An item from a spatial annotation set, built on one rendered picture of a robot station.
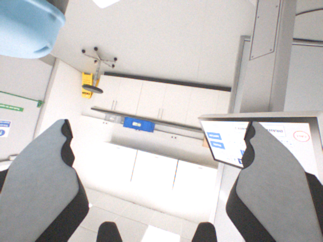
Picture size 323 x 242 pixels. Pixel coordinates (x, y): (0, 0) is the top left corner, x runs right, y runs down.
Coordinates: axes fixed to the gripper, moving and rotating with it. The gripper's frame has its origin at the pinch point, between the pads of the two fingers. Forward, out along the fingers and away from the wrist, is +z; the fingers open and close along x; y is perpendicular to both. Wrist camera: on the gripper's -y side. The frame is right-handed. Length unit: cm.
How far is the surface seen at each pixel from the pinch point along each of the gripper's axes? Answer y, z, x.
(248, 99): 24, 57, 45
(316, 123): 17, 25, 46
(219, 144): 50, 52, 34
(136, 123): 164, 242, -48
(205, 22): -11, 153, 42
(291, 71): 25, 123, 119
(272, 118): 21, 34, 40
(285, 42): -1, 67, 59
